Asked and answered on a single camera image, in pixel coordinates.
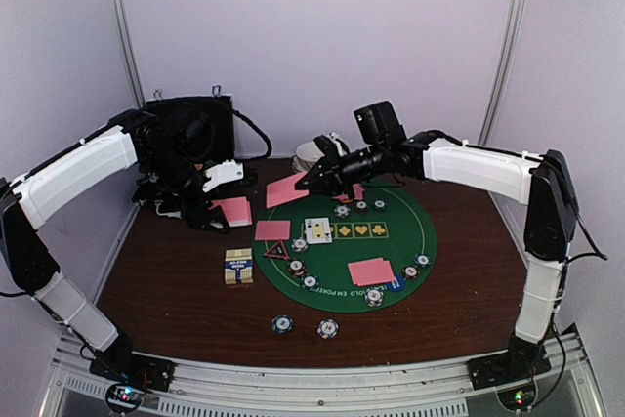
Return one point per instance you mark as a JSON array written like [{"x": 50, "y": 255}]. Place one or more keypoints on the gold blue card box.
[{"x": 239, "y": 266}]

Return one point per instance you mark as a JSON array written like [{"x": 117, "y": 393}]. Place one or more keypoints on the upper white ceramic bowl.
[{"x": 308, "y": 152}]

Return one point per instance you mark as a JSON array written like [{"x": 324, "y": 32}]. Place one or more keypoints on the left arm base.
[{"x": 129, "y": 389}]

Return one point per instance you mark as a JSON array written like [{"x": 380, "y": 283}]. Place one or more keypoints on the black poker chip case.
[{"x": 177, "y": 138}]

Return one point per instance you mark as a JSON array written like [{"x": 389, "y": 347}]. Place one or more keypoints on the two of spades card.
[{"x": 283, "y": 191}]

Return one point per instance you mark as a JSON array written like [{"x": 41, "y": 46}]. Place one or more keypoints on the right aluminium post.
[{"x": 510, "y": 38}]

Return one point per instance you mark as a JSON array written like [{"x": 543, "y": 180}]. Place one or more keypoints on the aluminium post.
[
  {"x": 128, "y": 55},
  {"x": 510, "y": 38}
]

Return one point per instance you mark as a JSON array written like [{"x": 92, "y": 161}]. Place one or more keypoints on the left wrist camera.
[{"x": 226, "y": 172}]

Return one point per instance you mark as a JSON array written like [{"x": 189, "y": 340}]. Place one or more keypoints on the dark chips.
[
  {"x": 380, "y": 204},
  {"x": 422, "y": 260},
  {"x": 310, "y": 282}
]

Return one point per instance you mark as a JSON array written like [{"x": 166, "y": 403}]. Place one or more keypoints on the blue round dealer button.
[{"x": 397, "y": 285}]

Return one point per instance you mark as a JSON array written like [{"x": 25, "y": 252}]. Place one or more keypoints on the lower white ceramic bowl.
[{"x": 300, "y": 164}]

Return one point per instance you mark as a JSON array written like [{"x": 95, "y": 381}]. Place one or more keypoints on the dark blue chip stack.
[{"x": 282, "y": 324}]

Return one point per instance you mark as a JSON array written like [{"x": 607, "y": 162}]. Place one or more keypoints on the aluminium front rail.
[{"x": 435, "y": 388}]

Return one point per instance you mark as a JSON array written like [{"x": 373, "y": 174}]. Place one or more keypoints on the light blue chip stack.
[{"x": 328, "y": 329}]

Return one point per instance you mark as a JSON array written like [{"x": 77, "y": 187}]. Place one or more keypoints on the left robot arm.
[{"x": 30, "y": 200}]

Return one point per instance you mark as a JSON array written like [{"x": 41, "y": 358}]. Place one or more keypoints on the two of clubs card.
[{"x": 317, "y": 230}]

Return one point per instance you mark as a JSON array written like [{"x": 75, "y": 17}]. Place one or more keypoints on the pink cards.
[{"x": 357, "y": 195}]

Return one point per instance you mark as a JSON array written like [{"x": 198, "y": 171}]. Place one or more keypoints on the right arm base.
[{"x": 514, "y": 381}]

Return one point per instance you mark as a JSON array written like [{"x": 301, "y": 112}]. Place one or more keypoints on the pink playing card deck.
[{"x": 237, "y": 210}]

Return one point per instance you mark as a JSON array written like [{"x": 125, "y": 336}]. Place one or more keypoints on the white ceramic bowl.
[
  {"x": 308, "y": 152},
  {"x": 300, "y": 164}
]

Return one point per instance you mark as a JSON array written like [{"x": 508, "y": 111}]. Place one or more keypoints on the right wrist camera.
[{"x": 378, "y": 125}]

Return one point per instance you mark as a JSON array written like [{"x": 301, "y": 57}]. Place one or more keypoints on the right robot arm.
[{"x": 509, "y": 224}]

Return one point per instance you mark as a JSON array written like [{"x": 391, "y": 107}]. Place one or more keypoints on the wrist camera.
[
  {"x": 378, "y": 125},
  {"x": 226, "y": 172}
]

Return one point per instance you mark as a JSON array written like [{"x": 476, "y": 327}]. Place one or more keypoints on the round green poker mat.
[{"x": 398, "y": 234}]

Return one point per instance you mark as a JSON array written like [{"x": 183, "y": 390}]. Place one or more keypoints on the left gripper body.
[{"x": 188, "y": 208}]

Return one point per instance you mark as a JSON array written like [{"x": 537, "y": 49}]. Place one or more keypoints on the black red triangle all-in marker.
[{"x": 277, "y": 251}]

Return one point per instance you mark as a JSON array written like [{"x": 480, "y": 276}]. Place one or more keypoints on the left aluminium post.
[{"x": 128, "y": 55}]

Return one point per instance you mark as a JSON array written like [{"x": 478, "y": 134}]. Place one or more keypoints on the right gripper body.
[{"x": 355, "y": 168}]

